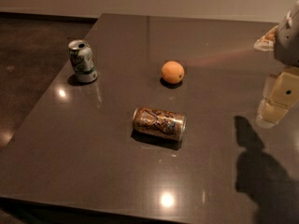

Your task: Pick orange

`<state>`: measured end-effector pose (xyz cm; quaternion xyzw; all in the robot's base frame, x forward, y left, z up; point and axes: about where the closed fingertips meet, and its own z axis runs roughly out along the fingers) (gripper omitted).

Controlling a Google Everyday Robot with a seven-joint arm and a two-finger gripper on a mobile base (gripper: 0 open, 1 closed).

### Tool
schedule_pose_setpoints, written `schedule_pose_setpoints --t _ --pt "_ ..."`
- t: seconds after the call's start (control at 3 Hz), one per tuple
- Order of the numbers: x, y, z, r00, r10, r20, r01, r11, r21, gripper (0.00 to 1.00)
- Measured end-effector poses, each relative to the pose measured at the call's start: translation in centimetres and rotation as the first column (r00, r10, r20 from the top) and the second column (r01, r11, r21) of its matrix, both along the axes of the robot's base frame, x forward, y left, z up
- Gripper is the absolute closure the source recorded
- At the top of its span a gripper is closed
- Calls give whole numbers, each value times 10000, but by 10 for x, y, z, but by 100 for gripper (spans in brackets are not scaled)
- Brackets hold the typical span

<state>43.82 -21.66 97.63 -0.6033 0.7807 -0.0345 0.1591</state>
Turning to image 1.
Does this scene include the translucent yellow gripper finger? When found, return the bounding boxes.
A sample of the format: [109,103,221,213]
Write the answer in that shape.
[256,67,299,129]
[253,25,278,51]

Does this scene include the orange fruit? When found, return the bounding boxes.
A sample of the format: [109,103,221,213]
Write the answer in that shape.
[161,61,185,84]

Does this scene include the orange brown soda can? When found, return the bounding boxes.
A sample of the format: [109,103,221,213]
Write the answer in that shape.
[133,107,186,142]

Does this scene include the green white soda can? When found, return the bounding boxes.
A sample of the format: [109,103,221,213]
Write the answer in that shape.
[68,39,97,83]

